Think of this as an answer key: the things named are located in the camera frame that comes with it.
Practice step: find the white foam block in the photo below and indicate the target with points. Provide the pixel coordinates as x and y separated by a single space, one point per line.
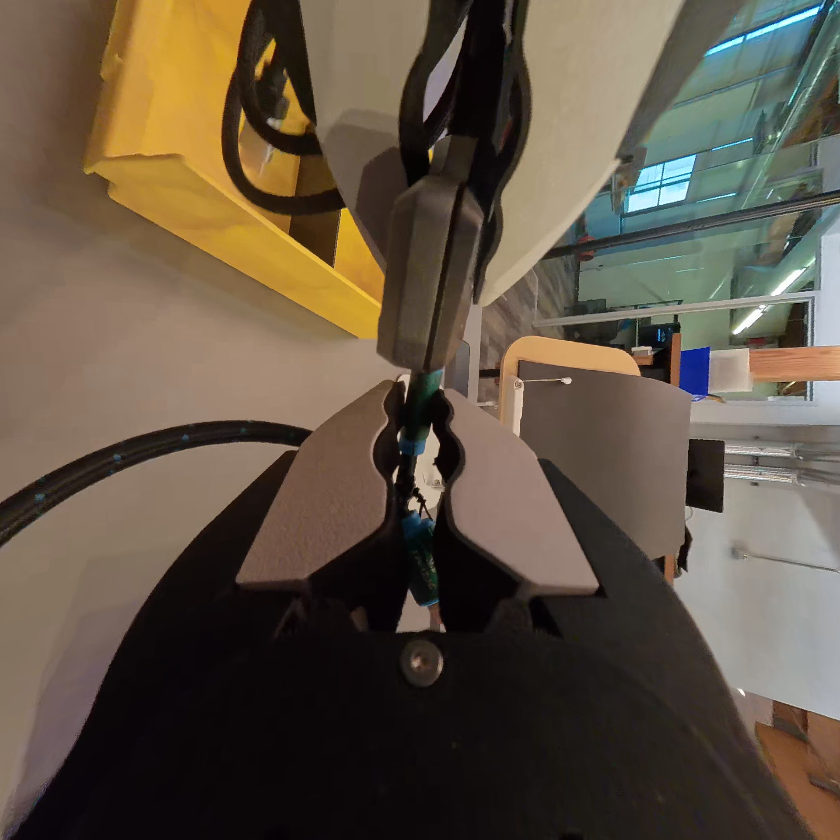
730 371

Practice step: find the grey desk divider panel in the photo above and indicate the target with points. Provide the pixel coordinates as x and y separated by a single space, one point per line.
604 459

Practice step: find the small blue box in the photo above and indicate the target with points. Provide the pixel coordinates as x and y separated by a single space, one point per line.
695 371

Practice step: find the metal conduit with box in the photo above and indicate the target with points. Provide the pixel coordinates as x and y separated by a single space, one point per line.
741 554

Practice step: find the light wood board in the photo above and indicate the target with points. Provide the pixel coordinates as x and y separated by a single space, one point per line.
571 348

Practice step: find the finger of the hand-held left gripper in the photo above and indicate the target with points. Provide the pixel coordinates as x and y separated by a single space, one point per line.
354 65
590 98

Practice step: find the yellow plastic bin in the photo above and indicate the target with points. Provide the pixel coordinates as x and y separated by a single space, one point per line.
197 216

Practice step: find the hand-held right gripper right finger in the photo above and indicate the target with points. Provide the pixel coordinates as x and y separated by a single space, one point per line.
518 518

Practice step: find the white panel bracket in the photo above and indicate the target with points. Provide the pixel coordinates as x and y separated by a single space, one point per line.
518 407

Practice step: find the black railing bar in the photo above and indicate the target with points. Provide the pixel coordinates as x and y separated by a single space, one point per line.
689 224

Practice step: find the black monitor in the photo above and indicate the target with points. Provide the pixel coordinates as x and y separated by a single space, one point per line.
705 476

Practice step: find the wooden beam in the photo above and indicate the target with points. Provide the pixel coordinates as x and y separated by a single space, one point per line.
794 364

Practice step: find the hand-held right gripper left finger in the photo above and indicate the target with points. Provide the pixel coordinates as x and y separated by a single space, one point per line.
321 505

